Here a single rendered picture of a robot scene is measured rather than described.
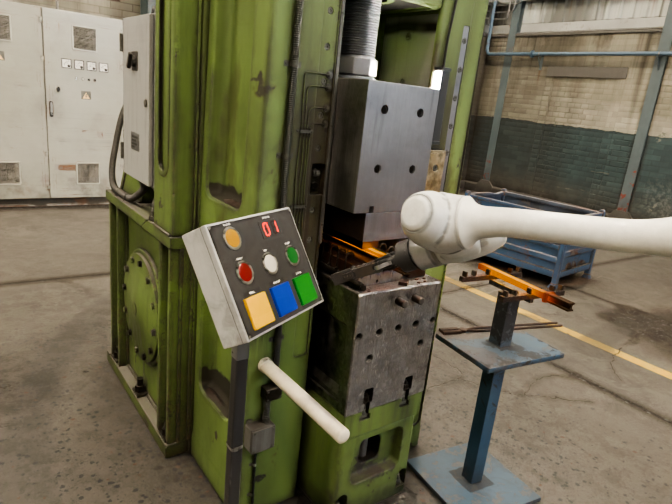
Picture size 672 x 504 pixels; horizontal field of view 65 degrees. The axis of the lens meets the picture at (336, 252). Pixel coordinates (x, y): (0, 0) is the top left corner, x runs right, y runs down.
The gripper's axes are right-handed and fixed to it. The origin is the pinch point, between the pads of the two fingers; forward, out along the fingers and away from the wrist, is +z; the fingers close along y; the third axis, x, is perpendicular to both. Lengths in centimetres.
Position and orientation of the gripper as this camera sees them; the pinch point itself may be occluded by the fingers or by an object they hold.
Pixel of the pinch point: (345, 276)
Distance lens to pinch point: 134.2
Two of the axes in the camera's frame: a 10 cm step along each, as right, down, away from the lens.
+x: -3.5, -9.4, -0.2
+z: -8.0, 2.9, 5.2
